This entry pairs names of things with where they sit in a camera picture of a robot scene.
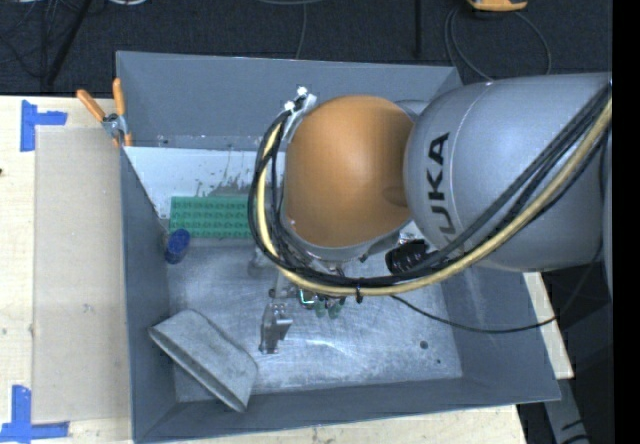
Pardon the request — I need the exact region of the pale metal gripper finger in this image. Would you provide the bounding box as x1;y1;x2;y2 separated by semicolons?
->
247;245;274;279
258;302;295;356

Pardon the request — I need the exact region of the grey metal bin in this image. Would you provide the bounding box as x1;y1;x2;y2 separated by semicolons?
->
114;50;563;444

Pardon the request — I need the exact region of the green flat block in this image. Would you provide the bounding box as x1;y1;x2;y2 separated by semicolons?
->
168;195;257;241

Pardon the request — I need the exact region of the grey felt pouch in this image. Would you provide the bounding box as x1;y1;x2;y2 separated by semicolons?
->
147;308;260;414

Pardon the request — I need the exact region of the blue small cylinder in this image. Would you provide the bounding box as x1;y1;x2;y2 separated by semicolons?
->
164;227;192;266

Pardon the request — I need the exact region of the pale flat board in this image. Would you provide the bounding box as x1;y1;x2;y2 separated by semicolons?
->
30;125;134;426

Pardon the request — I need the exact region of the black cylinder on white bracket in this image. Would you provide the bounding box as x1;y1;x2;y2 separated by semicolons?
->
359;226;432;278

